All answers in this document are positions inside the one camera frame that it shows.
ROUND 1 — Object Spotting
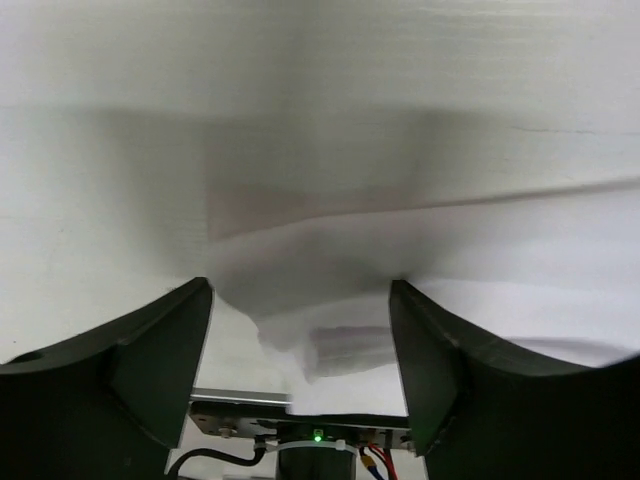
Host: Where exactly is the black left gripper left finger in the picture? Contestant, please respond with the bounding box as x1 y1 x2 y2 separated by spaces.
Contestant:
1 277 213 479

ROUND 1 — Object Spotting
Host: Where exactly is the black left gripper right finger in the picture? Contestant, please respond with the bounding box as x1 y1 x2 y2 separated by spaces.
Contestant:
389 280 639 479

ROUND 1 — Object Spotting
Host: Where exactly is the white cloth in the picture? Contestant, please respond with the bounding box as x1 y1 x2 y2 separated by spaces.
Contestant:
204 169 640 419

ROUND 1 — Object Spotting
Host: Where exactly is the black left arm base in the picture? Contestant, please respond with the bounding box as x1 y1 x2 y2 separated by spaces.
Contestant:
167 388 428 479

